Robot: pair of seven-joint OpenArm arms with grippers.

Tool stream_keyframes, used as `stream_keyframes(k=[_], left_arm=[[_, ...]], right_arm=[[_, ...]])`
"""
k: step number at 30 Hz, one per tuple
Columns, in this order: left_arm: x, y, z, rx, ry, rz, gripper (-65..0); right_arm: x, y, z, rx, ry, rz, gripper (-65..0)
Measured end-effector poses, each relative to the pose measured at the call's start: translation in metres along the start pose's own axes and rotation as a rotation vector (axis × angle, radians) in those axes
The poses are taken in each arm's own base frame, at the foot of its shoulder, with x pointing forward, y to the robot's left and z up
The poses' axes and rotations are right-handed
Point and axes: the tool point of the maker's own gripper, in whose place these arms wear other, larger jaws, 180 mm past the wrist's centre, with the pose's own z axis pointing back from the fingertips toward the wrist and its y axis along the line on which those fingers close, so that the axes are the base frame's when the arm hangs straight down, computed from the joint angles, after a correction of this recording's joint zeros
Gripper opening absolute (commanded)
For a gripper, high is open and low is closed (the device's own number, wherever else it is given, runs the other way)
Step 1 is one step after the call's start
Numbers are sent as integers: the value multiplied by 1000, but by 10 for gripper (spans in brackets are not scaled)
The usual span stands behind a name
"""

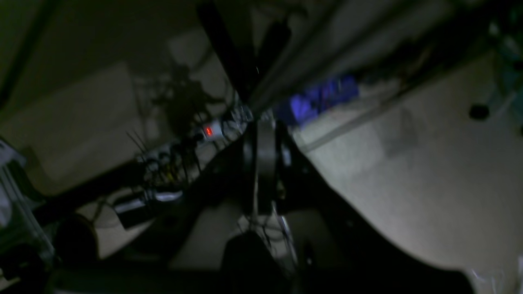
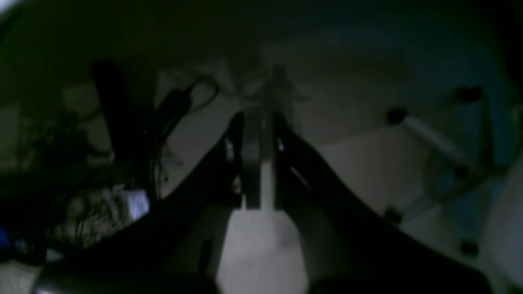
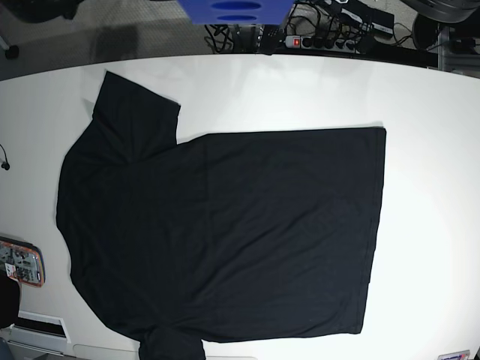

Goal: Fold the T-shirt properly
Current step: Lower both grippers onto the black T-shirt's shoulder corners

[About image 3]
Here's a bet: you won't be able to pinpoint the black T-shirt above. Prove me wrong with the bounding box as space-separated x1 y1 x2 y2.
56 73 386 359

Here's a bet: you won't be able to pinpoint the white power strip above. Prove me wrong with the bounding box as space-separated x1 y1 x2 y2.
283 35 359 54

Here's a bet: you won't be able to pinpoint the blue plastic bin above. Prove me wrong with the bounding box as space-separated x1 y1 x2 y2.
178 0 294 25

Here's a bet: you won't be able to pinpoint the black power adapter box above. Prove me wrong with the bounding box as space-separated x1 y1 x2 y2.
341 8 395 39

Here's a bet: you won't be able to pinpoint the black chair wheel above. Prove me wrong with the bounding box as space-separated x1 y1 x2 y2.
4 46 20 60

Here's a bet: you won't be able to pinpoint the small colourful card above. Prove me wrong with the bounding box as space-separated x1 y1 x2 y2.
437 350 470 360

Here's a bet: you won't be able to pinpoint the tangled black cables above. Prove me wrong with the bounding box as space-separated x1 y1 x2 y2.
204 0 413 53

